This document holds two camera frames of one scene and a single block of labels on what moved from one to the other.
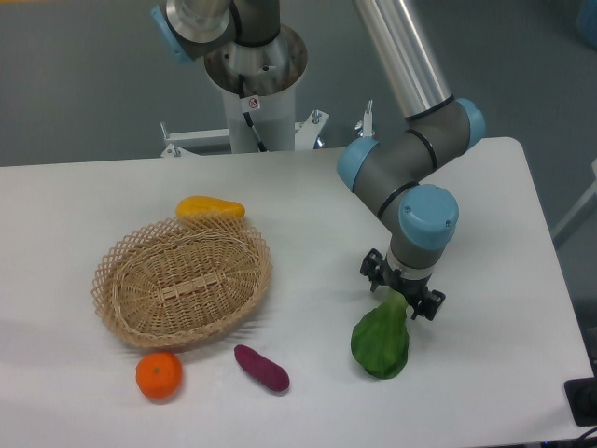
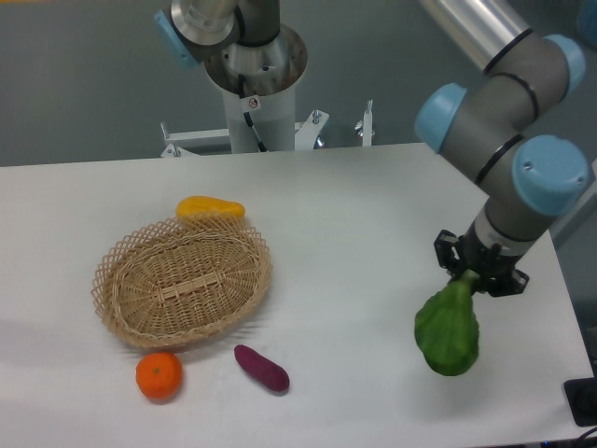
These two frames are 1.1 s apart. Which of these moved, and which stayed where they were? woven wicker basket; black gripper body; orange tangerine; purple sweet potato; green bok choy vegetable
Moved: black gripper body; green bok choy vegetable
Stayed: purple sweet potato; orange tangerine; woven wicker basket
